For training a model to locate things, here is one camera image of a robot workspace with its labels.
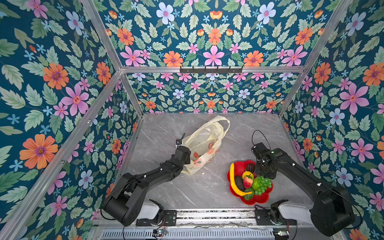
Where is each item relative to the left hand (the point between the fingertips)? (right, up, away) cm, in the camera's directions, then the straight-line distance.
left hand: (187, 152), depth 91 cm
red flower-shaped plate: (+32, -9, -3) cm, 34 cm away
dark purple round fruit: (+38, -8, -6) cm, 39 cm away
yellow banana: (+26, -14, -11) cm, 32 cm away
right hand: (+44, -10, -9) cm, 46 cm away
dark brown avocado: (+30, -15, -11) cm, 35 cm away
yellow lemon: (+35, -10, -9) cm, 37 cm away
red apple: (+34, -13, -15) cm, 39 cm away
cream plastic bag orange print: (+11, +7, +12) cm, 18 cm away
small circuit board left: (-11, -35, -21) cm, 42 cm away
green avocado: (+35, -20, -15) cm, 43 cm away
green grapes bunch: (+39, -14, -16) cm, 45 cm away
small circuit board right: (+48, -36, -21) cm, 63 cm away
